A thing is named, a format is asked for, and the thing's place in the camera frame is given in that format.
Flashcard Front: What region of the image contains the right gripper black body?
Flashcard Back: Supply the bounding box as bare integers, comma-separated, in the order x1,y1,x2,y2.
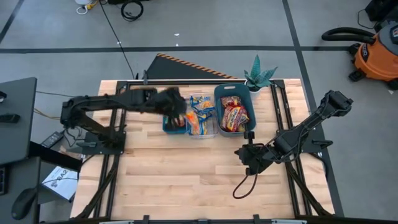
244,143,276,170

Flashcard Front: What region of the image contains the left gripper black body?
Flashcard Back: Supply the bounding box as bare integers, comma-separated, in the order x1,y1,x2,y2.
155,86,188,121

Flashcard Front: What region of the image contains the orange noodle pack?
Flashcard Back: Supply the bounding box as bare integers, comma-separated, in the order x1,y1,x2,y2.
172,110,200,135

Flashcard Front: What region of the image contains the blue noodle pack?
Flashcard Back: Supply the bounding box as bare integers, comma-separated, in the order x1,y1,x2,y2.
190,95,216,118
197,115,216,135

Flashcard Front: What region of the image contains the red noodle pack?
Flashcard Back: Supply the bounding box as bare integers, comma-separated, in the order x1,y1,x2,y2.
220,105,250,133
220,95,243,108

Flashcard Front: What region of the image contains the small teal bin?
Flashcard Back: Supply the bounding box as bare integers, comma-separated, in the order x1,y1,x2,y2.
162,113,188,135

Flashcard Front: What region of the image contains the black mat with striped edge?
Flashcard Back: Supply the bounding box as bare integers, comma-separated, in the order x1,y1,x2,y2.
146,52,239,80

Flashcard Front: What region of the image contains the clear plastic bin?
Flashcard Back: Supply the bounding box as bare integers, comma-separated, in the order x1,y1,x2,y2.
185,93,219,139

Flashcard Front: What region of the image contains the grey-blue plastic bin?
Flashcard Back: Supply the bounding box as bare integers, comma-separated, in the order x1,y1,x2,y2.
213,83,257,138

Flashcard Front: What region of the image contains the green potted plant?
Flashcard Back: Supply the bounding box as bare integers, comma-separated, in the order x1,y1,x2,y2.
243,54,279,93

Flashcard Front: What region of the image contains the black power adapter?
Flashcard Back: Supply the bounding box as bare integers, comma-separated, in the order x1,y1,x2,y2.
40,131,65,149

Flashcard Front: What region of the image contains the white paper sheet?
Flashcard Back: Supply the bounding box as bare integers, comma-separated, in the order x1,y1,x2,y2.
41,166,78,202

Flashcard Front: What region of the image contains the orange shop vacuum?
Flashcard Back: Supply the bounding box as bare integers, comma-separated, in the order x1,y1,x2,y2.
322,23,398,91

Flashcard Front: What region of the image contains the black desk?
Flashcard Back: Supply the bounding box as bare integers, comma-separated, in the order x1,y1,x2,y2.
0,77,38,166

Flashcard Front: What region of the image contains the small black desk gadget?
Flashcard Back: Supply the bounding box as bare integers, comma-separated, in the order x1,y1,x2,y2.
0,114,21,124

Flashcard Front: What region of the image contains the black computer mouse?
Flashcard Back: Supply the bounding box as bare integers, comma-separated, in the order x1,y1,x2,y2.
11,187,38,221

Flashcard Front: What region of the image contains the black case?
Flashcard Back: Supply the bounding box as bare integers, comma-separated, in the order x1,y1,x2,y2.
365,0,398,22

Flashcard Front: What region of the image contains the black table frame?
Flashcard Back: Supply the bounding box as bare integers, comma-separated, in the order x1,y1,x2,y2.
74,78,346,224

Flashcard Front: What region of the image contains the black cable loop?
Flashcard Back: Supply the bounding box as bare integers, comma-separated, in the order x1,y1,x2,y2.
232,169,259,200

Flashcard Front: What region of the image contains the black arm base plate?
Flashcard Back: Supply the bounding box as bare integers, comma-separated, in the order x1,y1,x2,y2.
300,124,333,154
83,130,127,156

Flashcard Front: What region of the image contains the long black floor cable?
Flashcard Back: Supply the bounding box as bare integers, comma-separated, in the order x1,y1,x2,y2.
99,0,138,79

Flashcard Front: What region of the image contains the coiled black cable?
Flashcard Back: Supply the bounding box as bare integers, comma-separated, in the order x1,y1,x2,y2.
120,0,144,22

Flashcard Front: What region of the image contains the white power cord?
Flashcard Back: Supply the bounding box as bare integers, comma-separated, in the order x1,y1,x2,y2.
75,0,100,16

